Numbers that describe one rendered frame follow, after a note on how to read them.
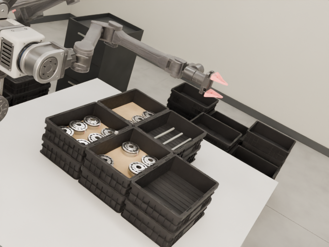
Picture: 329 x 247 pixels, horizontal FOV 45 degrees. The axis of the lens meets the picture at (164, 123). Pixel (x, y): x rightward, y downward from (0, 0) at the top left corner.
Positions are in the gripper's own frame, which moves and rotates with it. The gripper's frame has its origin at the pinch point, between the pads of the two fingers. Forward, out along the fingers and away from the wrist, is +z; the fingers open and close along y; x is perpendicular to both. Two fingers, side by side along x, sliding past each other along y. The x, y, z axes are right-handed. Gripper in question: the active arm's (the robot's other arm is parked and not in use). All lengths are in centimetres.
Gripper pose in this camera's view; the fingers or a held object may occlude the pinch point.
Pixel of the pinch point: (223, 90)
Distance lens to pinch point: 175.3
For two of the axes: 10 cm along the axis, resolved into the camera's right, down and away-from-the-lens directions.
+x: -4.8, 3.2, -8.2
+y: -2.9, 8.2, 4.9
